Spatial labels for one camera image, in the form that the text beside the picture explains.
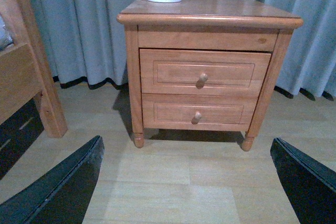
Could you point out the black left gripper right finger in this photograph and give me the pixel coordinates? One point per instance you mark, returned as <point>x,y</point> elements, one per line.
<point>308,184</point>

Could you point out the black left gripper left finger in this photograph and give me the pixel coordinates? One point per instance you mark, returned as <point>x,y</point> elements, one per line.
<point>63,194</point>

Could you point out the drawer wooden knob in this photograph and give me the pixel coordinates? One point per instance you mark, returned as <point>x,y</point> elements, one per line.
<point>201,81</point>
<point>197,117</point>

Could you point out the blue mattress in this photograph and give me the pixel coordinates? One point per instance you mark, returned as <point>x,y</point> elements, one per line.
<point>5,37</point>

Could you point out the wooden nightstand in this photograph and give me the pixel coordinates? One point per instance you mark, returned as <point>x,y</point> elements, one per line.
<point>211,25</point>

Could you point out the grey curtain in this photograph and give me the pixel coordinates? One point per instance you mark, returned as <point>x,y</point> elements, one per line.
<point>84,42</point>

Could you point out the wooden bed frame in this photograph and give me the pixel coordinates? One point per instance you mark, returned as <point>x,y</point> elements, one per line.
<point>25,72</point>

